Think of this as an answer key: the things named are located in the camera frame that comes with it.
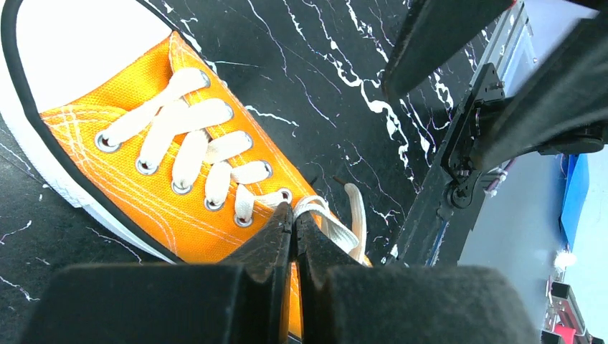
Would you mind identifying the white shoelace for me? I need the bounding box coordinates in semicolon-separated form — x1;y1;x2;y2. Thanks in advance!
97;67;369;264

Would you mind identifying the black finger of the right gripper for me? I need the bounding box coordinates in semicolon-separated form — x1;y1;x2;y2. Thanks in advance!
470;14;607;171
381;0;514;100

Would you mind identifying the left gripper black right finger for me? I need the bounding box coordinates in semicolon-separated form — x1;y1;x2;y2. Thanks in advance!
294;214;541;343

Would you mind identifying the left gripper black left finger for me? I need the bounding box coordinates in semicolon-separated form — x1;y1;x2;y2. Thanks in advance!
19;203;293;343

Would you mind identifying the orange canvas sneaker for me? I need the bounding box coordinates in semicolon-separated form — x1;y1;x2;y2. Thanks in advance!
1;1;369;341

